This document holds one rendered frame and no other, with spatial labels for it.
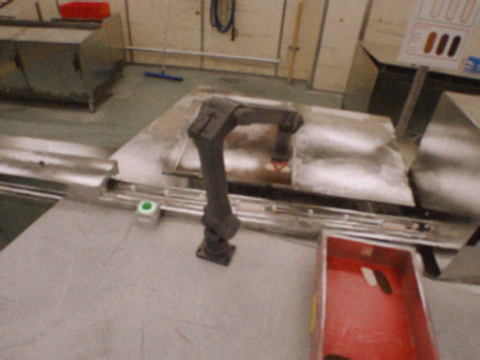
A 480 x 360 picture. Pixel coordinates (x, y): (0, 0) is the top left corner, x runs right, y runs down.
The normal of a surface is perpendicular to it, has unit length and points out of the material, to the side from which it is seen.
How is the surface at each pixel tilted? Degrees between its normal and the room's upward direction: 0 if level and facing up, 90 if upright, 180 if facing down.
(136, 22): 89
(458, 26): 90
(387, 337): 0
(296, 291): 0
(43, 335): 0
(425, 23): 90
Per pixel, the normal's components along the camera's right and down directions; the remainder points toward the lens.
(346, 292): 0.07, -0.77
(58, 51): -0.13, 0.62
